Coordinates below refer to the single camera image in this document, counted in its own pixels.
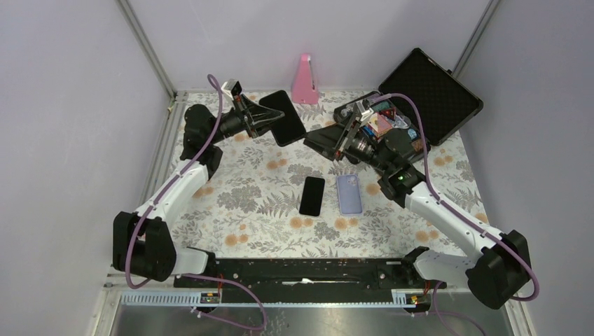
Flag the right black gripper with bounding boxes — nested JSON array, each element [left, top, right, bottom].
[[303, 112, 392, 174]]

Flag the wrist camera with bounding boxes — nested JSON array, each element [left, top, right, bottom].
[[221, 79, 242, 99], [353, 99, 375, 122]]

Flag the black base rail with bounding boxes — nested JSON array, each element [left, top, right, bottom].
[[174, 258, 437, 305]]

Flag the black poker chip case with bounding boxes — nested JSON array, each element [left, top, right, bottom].
[[333, 48, 483, 149]]

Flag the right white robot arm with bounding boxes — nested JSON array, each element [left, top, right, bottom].
[[304, 109, 540, 309]]

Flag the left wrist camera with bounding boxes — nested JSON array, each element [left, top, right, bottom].
[[221, 79, 242, 99]]

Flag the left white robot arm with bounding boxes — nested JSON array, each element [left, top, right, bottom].
[[112, 94, 285, 289]]

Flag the pink metronome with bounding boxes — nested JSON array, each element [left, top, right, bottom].
[[291, 53, 319, 105]]

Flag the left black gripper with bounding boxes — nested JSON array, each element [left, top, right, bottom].
[[209, 94, 286, 145]]

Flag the lilac phone case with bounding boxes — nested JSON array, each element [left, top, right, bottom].
[[336, 174, 363, 216]]

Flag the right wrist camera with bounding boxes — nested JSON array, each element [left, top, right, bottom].
[[353, 99, 375, 122]]

